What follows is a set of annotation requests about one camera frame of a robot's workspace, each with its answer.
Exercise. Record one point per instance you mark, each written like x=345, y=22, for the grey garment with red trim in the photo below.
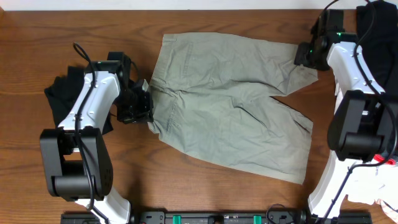
x=379, y=158

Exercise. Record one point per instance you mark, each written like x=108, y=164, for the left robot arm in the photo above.
x=77, y=165

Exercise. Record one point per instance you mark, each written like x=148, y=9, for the black folded polo shirt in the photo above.
x=64, y=92

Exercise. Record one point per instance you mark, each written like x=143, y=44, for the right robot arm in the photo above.
x=363, y=131

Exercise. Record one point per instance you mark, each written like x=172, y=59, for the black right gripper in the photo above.
x=300, y=58

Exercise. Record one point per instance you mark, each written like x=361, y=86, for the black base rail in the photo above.
x=276, y=215

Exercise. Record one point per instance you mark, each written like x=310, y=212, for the khaki green shorts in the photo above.
x=216, y=98

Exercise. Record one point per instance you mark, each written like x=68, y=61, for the white crumpled garment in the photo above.
x=372, y=185

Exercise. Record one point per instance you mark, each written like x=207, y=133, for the black garment at right edge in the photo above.
x=380, y=47

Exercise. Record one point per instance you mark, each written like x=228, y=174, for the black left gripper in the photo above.
x=144, y=114

